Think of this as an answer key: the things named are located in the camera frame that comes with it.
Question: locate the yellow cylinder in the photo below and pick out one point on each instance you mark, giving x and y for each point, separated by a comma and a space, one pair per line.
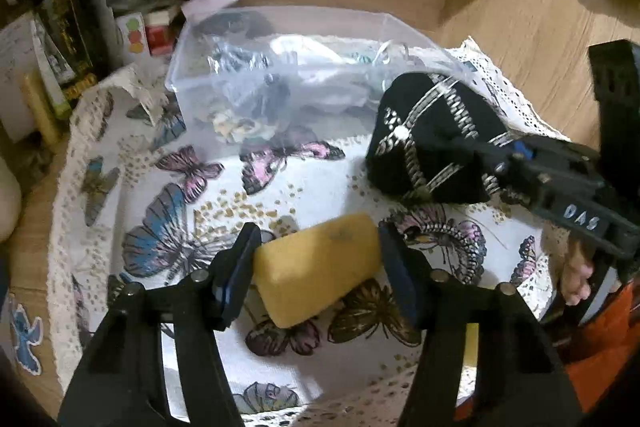
41, 112

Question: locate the red small box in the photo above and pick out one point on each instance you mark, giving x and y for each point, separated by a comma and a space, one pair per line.
160, 36

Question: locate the yellow sponge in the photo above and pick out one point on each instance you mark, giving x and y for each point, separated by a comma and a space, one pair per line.
320, 264

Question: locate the orange cloth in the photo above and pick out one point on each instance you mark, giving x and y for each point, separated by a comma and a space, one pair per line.
600, 347

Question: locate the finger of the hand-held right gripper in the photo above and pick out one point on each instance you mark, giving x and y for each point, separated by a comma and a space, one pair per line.
520, 189
480, 152

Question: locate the clear plastic storage box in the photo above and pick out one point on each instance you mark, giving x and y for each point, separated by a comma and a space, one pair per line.
300, 67

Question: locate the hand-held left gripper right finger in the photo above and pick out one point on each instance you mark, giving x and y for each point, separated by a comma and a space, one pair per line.
400, 274

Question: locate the blue cartoon sticker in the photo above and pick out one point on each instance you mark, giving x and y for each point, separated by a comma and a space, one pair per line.
26, 337

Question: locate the white box with coloured dots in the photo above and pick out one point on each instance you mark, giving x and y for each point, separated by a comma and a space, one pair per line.
132, 38

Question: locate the person's right hand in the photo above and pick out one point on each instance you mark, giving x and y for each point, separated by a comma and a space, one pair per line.
575, 277

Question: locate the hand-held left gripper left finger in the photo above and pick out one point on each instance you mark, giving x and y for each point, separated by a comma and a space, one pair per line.
234, 274

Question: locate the butterfly print cloth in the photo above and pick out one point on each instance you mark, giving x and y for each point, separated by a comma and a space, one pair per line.
150, 187

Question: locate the black cap with silver trim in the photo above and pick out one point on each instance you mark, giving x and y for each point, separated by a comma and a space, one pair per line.
430, 127

